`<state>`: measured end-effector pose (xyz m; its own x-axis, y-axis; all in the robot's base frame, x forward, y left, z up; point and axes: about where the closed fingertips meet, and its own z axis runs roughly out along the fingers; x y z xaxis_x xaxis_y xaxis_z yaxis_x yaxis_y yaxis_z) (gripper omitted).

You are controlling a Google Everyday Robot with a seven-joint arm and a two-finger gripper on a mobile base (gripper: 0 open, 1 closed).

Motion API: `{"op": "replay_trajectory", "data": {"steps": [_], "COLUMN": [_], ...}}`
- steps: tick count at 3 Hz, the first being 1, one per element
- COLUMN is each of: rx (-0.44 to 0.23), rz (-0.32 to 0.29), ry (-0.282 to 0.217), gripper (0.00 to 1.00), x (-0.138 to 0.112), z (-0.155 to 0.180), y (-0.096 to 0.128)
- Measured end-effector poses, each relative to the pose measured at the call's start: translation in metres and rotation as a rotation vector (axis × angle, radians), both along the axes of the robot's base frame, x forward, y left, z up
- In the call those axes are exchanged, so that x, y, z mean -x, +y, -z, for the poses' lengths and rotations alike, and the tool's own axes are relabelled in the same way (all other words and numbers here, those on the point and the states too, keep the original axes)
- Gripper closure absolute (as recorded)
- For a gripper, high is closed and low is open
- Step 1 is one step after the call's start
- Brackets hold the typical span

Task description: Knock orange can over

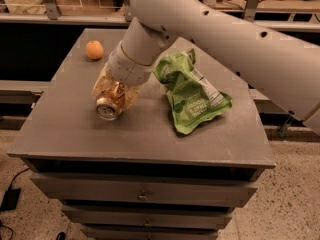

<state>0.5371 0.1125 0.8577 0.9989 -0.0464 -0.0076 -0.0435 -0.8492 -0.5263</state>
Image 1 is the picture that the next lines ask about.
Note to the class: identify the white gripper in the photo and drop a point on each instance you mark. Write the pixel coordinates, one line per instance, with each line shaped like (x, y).
(124, 69)

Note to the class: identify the orange soda can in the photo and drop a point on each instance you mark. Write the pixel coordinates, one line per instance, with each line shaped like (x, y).
(110, 103)

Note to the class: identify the grey drawer cabinet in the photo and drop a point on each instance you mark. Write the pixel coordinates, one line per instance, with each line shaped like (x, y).
(97, 168)

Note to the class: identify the orange fruit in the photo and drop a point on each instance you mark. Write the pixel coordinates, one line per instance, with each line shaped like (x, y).
(94, 50)

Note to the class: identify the green chip bag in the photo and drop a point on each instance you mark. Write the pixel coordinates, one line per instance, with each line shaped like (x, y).
(192, 98)

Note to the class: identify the metal railing frame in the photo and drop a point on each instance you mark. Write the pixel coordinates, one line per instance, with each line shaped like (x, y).
(291, 14)

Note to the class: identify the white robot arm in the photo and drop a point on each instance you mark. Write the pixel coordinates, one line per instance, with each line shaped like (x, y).
(283, 68)

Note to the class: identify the black power adapter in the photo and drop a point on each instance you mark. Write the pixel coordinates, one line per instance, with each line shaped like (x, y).
(10, 200)

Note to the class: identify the top drawer knob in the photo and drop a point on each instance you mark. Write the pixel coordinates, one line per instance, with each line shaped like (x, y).
(142, 196)

